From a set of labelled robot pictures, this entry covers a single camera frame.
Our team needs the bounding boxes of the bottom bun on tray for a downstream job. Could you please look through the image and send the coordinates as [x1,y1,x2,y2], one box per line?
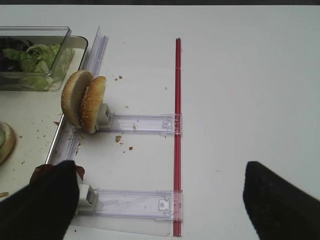
[0,121,17,164]

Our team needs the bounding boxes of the right red rail strip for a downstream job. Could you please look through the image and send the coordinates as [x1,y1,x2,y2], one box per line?
[173,37,183,237]

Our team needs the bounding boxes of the sesame bun half back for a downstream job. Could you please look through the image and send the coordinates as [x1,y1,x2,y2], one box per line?
[60,70,94,129]

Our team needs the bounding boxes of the right upper white pusher block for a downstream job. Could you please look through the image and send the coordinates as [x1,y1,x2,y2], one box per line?
[95,103,115,131]

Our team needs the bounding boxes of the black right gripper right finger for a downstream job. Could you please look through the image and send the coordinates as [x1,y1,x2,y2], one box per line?
[242,161,320,240]

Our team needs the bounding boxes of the right upper clear pusher track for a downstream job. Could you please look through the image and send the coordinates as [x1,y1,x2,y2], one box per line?
[98,113,182,136]

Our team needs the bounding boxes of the white pusher block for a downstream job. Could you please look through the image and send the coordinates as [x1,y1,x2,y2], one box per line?
[95,103,115,131]
[75,183,97,215]

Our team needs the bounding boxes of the right lower white pusher block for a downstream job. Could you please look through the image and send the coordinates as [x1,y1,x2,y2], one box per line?
[75,183,97,215]

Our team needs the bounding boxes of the clear plastic salad container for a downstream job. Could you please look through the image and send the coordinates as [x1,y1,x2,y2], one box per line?
[0,26,74,92]

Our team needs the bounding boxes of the right lower clear pusher track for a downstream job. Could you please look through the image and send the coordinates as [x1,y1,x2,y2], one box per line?
[76,189,183,222]

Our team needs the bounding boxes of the green lettuce leaves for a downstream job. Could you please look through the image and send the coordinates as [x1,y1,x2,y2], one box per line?
[0,43,74,91]

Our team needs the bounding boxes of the clear pusher track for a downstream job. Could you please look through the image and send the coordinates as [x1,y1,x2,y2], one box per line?
[98,113,182,136]
[76,189,183,222]

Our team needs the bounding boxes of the sesame bun half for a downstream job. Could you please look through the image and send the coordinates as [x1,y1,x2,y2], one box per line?
[79,76,107,134]
[60,70,94,129]

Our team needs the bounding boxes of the sesame bun half front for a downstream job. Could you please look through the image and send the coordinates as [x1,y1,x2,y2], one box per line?
[79,76,107,134]

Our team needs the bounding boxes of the metal serving tray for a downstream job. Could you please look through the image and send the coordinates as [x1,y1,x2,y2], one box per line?
[0,36,89,200]

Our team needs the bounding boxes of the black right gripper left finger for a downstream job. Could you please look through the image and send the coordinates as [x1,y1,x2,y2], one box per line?
[0,160,80,240]

